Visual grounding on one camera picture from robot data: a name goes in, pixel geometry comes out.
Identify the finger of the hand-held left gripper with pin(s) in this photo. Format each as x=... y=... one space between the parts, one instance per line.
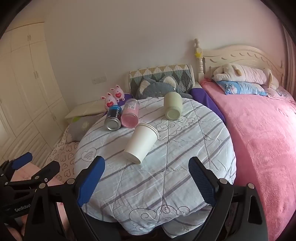
x=22 y=161
x=46 y=171

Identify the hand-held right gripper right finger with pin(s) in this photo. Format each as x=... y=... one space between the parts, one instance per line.
x=202 y=183

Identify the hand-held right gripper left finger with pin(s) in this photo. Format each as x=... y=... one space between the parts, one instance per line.
x=91 y=180

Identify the white paper cup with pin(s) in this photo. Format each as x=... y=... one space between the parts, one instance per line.
x=141 y=143

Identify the green ceramic cup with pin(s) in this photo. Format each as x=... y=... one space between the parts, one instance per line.
x=173 y=104

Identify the heart print sheet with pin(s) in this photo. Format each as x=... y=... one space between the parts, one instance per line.
x=64 y=157

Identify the striped white quilt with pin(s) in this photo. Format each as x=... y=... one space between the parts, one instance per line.
x=161 y=176

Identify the grey flower pillow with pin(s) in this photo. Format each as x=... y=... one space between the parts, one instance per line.
x=81 y=127

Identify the cream wardrobe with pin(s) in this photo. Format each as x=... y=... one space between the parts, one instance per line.
x=27 y=92

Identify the blue drink can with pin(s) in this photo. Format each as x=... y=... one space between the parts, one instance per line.
x=114 y=113

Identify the pink can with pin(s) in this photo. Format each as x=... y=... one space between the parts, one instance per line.
x=130 y=115

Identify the pink fleece blanket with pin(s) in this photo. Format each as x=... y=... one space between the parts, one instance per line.
x=266 y=139

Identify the blue printed pillow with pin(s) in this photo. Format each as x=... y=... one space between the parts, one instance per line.
x=242 y=88

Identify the grey cat plush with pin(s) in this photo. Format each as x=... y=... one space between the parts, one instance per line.
x=157 y=89

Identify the cream plush dog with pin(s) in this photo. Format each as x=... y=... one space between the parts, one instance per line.
x=242 y=74

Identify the diamond patterned cushion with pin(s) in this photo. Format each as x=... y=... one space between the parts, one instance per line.
x=161 y=73

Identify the pink printed pillow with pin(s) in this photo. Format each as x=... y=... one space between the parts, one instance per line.
x=282 y=93

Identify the yellow star ornament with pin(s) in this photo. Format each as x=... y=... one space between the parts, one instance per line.
x=198 y=54

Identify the cream wooden headboard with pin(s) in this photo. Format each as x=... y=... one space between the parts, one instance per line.
x=231 y=55

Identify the pink curtain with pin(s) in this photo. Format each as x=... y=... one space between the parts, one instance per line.
x=291 y=58

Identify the white wall socket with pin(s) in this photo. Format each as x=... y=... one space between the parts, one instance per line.
x=99 y=80

